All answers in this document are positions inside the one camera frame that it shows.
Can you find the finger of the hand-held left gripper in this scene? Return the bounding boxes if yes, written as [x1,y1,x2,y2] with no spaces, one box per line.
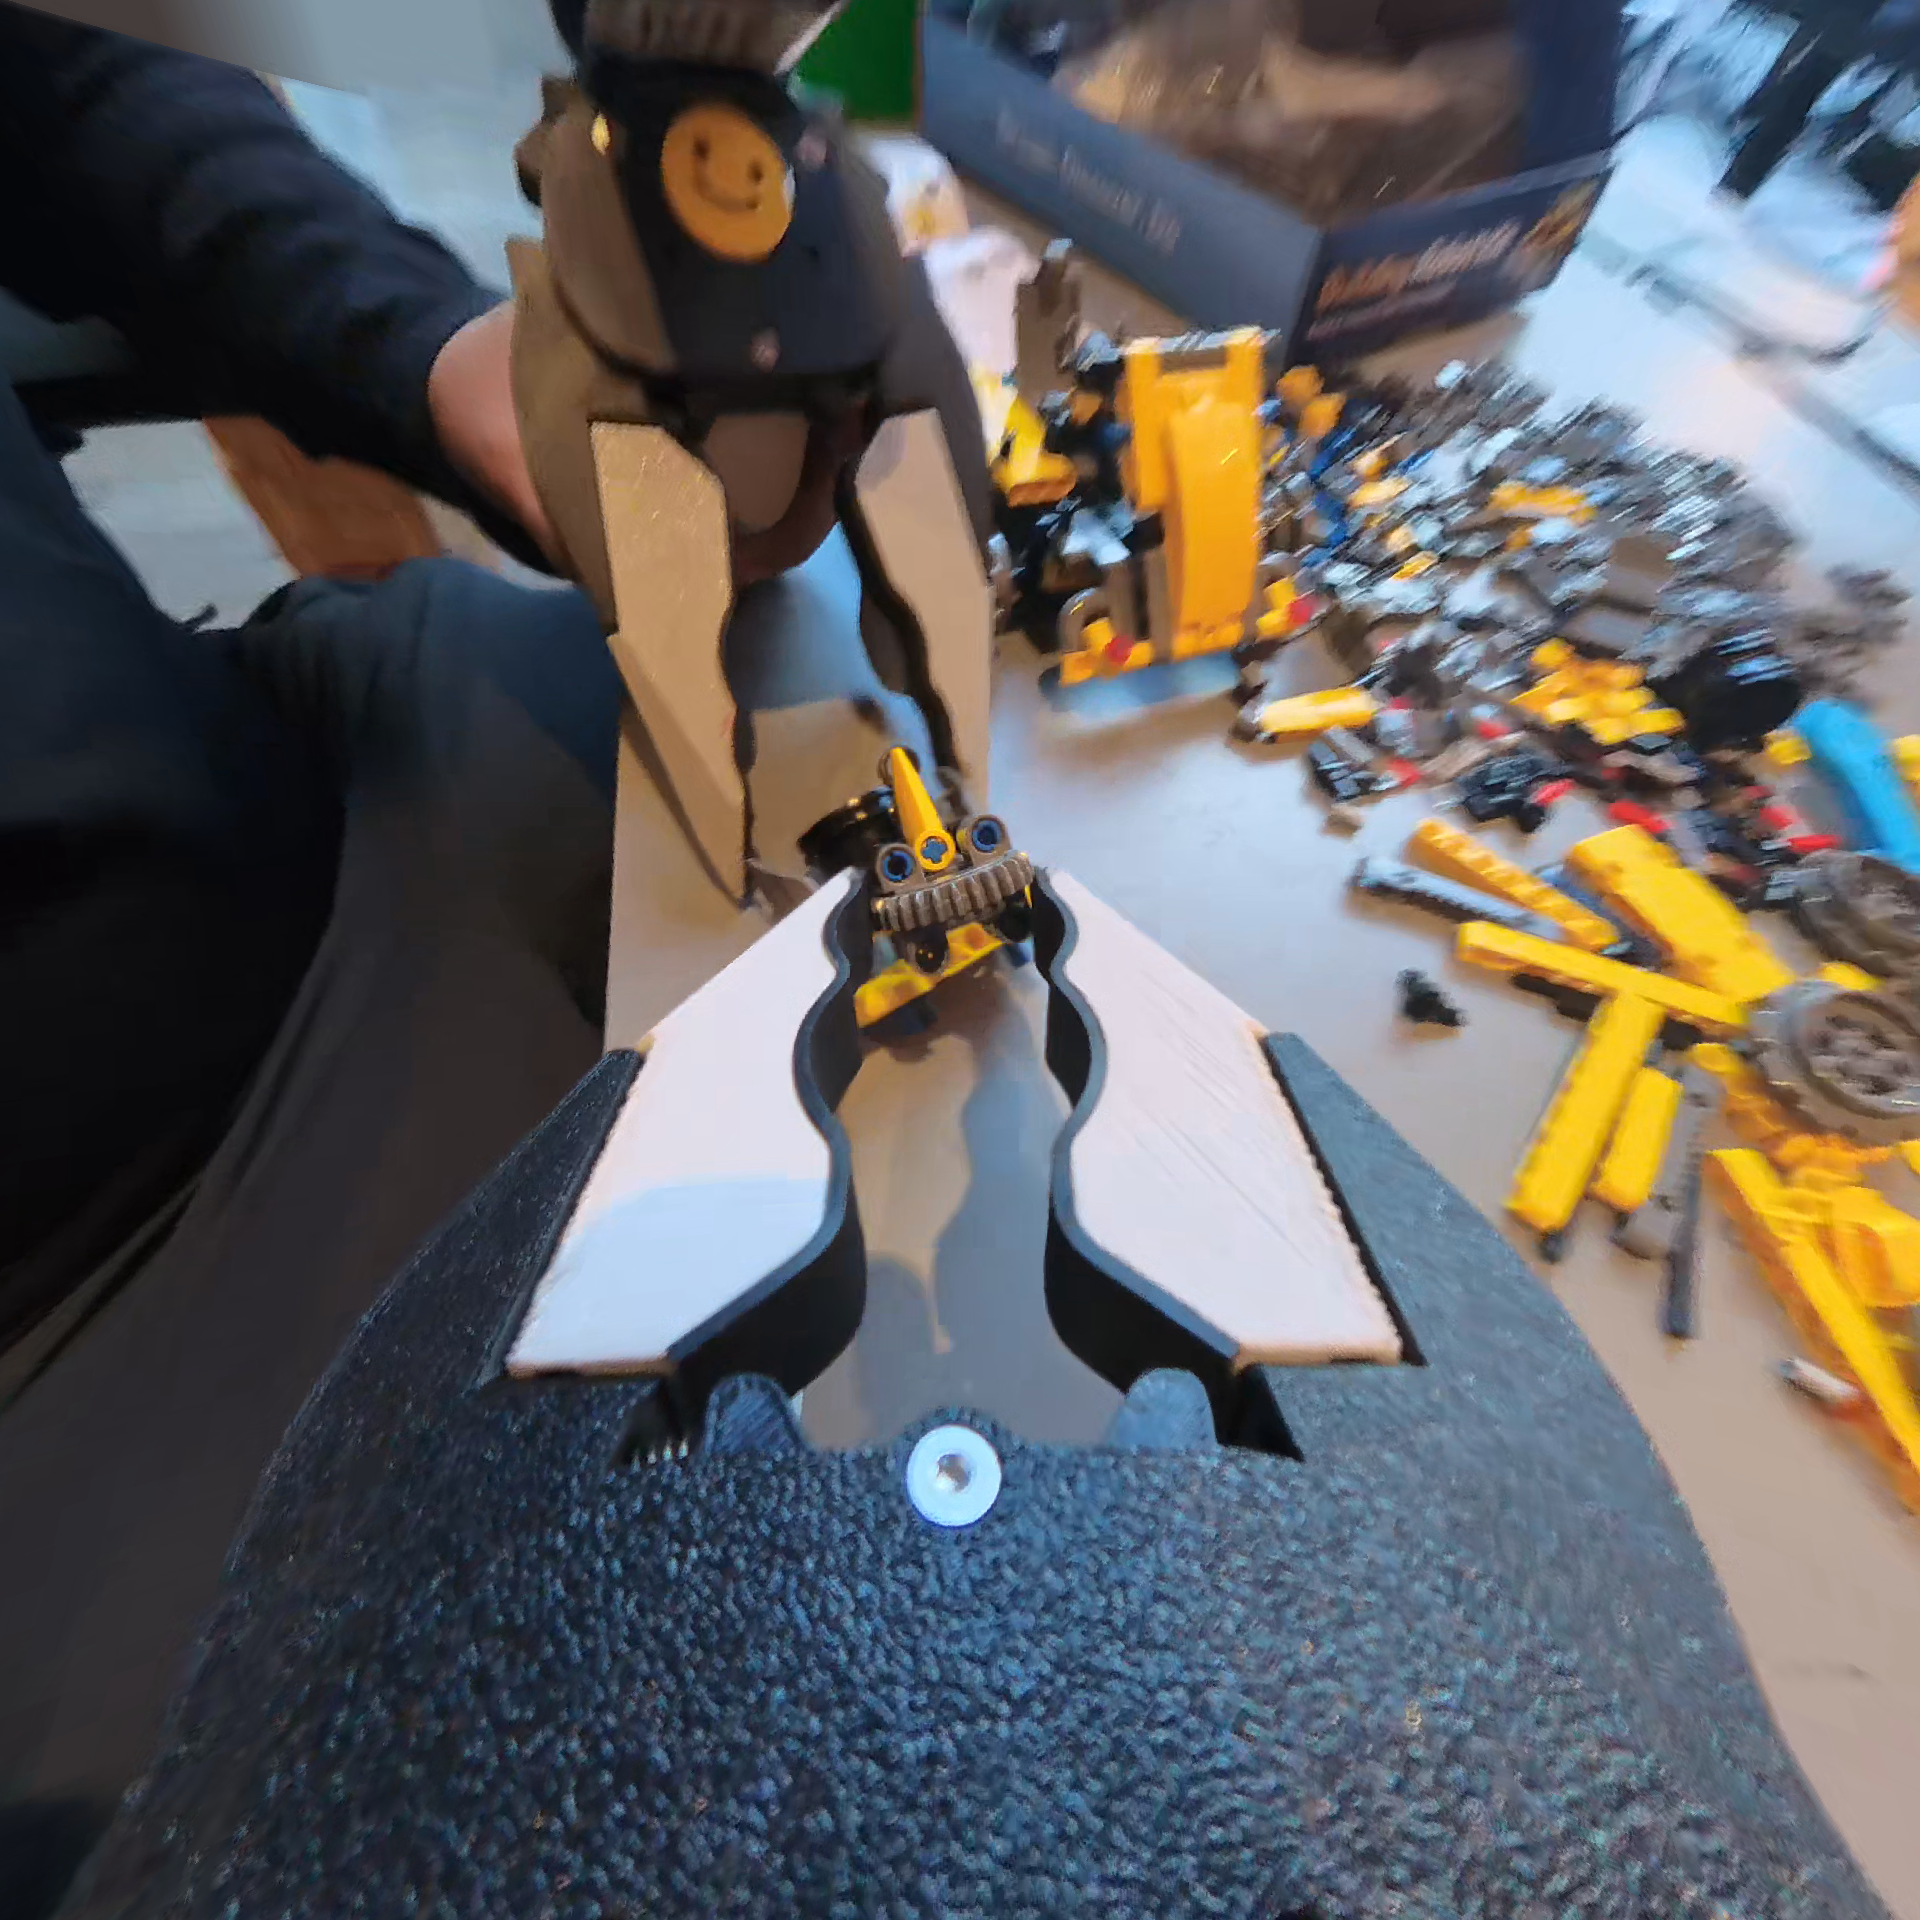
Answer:
[831,409,1000,804]
[588,421,758,910]

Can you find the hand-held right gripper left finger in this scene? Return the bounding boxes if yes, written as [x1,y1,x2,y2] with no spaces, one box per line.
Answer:
[507,868,869,1404]

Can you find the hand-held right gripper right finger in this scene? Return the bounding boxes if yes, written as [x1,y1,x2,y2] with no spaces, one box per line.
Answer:
[1033,868,1408,1413]

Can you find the yellow black scoop brick assembly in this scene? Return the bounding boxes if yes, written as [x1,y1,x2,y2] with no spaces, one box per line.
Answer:
[799,788,1051,1041]

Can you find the grey gear brick assembly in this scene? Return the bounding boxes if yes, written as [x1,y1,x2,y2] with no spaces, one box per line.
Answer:
[862,743,1043,977]

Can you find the grey desk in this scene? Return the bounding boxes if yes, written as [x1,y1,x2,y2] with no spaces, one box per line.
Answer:
[601,90,1920,1920]

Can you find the person's left hand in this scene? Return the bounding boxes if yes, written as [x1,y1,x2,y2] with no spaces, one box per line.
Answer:
[427,299,579,581]

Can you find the yellow black brick vehicle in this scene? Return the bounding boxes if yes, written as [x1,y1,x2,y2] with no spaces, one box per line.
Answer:
[981,321,1329,710]

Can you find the wooden beam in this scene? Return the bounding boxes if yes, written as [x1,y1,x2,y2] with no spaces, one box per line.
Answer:
[202,418,453,585]

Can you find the person's grey pants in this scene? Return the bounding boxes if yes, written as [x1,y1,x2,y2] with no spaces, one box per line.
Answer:
[0,557,628,1801]

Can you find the dark blue cardboard kit box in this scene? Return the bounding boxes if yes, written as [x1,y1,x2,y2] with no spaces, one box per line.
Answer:
[917,0,1628,363]

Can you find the pile of small brick parts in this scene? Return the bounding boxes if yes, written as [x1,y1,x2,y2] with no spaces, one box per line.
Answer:
[1230,352,1920,1472]

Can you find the person's black top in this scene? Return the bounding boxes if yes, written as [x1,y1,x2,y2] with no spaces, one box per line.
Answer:
[0,390,302,1322]

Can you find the grey toy wheel hub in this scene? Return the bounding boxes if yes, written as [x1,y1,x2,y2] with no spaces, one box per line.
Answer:
[1747,976,1920,1142]
[1784,855,1920,961]

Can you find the black rubber tire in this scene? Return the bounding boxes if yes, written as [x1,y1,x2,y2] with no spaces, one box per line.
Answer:
[1650,630,1802,753]

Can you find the blue curved brick piece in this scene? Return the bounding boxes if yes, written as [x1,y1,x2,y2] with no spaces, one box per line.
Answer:
[1784,697,1920,873]

